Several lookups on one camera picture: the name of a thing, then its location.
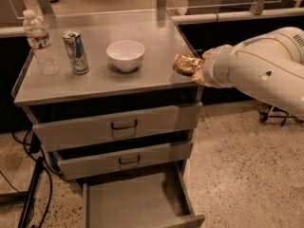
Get white horizontal rail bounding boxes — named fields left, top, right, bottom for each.
left=171, top=8, right=304, bottom=25

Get clear plastic water bottle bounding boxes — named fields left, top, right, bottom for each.
left=23, top=9, right=60, bottom=75

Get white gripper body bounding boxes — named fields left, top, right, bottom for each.
left=202, top=45, right=235, bottom=88

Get black floor cable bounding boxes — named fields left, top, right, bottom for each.
left=0, top=128, right=69, bottom=228

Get white ceramic bowl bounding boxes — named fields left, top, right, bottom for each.
left=106, top=40, right=145, bottom=72

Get yellow wheeled cart frame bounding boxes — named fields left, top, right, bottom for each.
left=259, top=104, right=302, bottom=126

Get silver blue energy drink can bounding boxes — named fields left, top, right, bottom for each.
left=62, top=29, right=89, bottom=75

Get top steel drawer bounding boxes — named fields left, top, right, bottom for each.
left=31, top=86, right=201, bottom=151

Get black metal floor bar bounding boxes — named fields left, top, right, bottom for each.
left=17, top=157, right=43, bottom=228

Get orange soda can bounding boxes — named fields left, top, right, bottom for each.
left=173, top=53, right=204, bottom=76

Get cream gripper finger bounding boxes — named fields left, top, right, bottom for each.
left=191, top=73, right=206, bottom=86
left=202, top=48, right=215, bottom=60

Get steel drawer cabinet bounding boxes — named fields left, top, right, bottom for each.
left=11, top=9, right=211, bottom=228

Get bottom steel drawer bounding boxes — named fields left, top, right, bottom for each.
left=82, top=162, right=205, bottom=228

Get middle steel drawer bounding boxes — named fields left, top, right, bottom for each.
left=58, top=130, right=193, bottom=180

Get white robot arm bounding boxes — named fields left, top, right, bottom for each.
left=192, top=27, right=304, bottom=120

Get steel drawer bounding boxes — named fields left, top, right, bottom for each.
left=58, top=130, right=193, bottom=180
left=82, top=162, right=205, bottom=228
left=31, top=86, right=201, bottom=151

